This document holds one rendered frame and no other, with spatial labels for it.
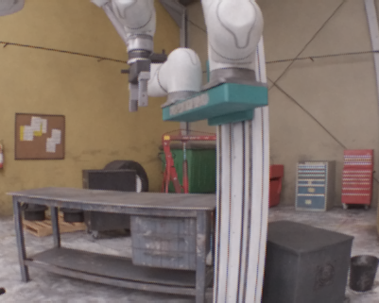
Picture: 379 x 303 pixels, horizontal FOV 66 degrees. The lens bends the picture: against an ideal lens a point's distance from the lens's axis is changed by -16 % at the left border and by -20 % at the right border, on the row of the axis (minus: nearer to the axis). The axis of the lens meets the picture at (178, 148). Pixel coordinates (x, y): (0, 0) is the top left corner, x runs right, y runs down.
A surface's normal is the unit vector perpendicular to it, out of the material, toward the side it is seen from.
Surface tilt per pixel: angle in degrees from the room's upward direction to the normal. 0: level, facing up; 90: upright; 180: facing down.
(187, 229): 90
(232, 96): 90
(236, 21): 92
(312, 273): 90
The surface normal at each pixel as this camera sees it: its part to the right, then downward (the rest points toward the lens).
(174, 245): -0.26, -0.01
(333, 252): 0.33, -0.01
